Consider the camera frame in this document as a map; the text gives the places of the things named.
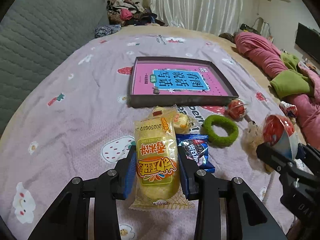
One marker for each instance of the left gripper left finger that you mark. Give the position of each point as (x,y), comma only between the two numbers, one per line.
(68,215)

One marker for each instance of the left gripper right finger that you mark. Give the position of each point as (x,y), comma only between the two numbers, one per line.
(246,215)

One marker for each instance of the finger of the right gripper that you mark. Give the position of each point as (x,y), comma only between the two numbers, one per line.
(309,156)
(273,158)

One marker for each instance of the red blue toy egg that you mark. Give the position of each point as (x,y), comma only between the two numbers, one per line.
(279,133)

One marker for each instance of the beige mesh scrunchie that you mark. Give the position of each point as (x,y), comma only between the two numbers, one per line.
(251,138)

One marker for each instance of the blue Oreo cookie pack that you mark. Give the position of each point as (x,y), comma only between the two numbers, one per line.
(196,148)

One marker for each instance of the yellow rice cake snack pack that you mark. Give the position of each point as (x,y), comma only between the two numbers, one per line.
(157,163)

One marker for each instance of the pink quilt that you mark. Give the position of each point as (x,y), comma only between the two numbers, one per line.
(267,57)

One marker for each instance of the red white scrunchie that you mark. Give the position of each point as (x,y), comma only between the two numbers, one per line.
(289,110)

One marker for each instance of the red white toy egg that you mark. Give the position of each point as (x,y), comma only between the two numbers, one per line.
(238,110)

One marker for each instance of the green fleece blanket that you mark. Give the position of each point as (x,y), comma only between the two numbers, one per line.
(291,81)

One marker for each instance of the small yellow snack pack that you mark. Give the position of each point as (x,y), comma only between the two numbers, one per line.
(183,123)

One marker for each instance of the black television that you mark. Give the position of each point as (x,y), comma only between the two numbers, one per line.
(308,41)

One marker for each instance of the dark shallow box tray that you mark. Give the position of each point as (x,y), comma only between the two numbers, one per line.
(181,100)

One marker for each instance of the pink blue book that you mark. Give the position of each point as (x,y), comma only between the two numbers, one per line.
(176,79)

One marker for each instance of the pink strawberry blanket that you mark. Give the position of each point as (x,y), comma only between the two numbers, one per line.
(77,123)

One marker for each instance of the white sheer curtain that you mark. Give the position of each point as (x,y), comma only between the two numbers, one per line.
(208,16)

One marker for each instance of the dark floral cloth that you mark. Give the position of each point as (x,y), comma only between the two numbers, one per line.
(106,30)

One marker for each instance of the grey quilted headboard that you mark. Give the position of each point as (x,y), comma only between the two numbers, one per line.
(36,37)

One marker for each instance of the pile of clothes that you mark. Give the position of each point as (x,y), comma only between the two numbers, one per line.
(128,12)

